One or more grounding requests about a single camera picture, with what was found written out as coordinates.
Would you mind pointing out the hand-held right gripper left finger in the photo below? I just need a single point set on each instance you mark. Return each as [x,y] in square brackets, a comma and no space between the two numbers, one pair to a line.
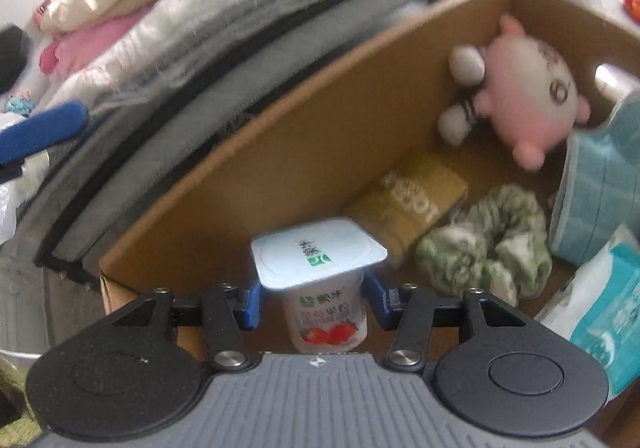
[251,308]

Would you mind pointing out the pink quilt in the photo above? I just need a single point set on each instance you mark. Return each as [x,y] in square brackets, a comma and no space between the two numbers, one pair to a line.
[90,45]

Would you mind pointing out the light blue towel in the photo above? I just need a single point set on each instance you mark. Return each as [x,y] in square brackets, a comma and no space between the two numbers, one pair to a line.
[595,188]

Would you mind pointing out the blue white wipes pack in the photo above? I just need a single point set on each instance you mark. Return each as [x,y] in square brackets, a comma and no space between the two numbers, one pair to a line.
[610,298]

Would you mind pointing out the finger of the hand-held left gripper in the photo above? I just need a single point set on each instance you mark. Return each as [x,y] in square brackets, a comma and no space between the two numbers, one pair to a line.
[40,130]

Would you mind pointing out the pink plush toy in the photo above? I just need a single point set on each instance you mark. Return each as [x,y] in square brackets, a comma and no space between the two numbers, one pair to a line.
[525,98]

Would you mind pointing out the cardboard box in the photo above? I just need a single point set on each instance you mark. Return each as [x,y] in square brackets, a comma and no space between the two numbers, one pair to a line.
[280,168]

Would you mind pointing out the yogurt cup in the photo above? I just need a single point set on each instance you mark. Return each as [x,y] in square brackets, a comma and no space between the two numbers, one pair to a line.
[320,253]

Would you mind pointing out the orange plastic bag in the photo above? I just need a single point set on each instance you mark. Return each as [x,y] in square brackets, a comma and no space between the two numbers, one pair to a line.
[631,0]

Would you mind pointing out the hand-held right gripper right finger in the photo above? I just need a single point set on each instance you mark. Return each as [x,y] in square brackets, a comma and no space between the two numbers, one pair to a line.
[377,300]

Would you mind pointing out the green white scrunchie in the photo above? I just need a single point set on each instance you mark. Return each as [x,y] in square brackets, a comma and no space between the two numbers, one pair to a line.
[480,238]

